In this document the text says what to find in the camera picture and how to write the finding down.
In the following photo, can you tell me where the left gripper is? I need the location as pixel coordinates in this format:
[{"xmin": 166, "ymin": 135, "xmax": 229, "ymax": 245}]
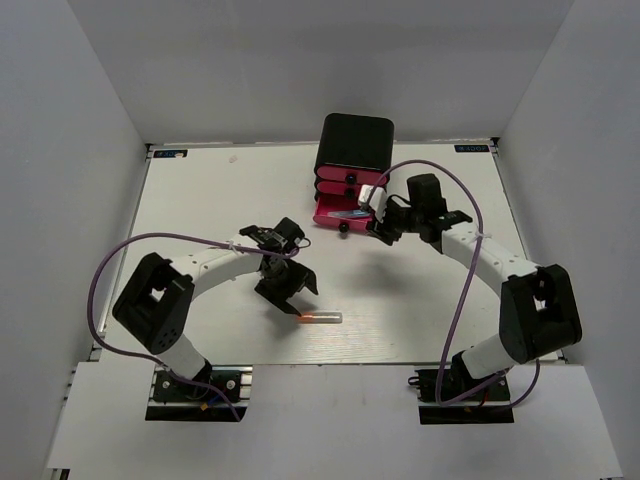
[{"xmin": 255, "ymin": 256, "xmax": 318, "ymax": 316}]

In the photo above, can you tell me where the orange capped lead case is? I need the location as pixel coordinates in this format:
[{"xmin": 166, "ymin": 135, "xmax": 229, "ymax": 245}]
[{"xmin": 297, "ymin": 311, "xmax": 343, "ymax": 325}]

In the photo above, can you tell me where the blue capped lead case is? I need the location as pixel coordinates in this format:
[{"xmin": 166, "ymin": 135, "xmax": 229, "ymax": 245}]
[{"xmin": 328, "ymin": 209, "xmax": 370, "ymax": 219}]

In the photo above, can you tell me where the pink drawer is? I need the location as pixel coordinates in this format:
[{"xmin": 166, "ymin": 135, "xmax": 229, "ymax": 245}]
[
  {"xmin": 314, "ymin": 179, "xmax": 362, "ymax": 200},
  {"xmin": 313, "ymin": 195, "xmax": 371, "ymax": 234},
  {"xmin": 314, "ymin": 165, "xmax": 389, "ymax": 185}
]

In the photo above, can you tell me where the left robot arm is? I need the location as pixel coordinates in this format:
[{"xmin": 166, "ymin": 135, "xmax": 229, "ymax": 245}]
[{"xmin": 112, "ymin": 217, "xmax": 318, "ymax": 399}]

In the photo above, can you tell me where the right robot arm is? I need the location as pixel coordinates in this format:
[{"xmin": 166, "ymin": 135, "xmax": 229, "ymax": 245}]
[{"xmin": 358, "ymin": 174, "xmax": 583, "ymax": 399}]

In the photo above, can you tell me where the white table board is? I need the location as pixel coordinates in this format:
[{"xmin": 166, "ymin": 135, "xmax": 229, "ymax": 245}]
[{"xmin": 89, "ymin": 137, "xmax": 571, "ymax": 367}]

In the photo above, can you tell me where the black drawer cabinet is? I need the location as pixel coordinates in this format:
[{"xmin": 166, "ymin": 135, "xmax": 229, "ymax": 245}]
[{"xmin": 314, "ymin": 113, "xmax": 395, "ymax": 174}]

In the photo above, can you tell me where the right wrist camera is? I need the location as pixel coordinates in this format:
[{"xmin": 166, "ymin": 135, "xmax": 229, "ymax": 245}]
[{"xmin": 358, "ymin": 185, "xmax": 388, "ymax": 222}]

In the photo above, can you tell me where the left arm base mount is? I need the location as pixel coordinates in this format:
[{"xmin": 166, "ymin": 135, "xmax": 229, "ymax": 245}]
[{"xmin": 145, "ymin": 366, "xmax": 253, "ymax": 423}]

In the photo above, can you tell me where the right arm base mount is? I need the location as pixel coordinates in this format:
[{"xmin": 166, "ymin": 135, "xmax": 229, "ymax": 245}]
[{"xmin": 407, "ymin": 368, "xmax": 514, "ymax": 426}]

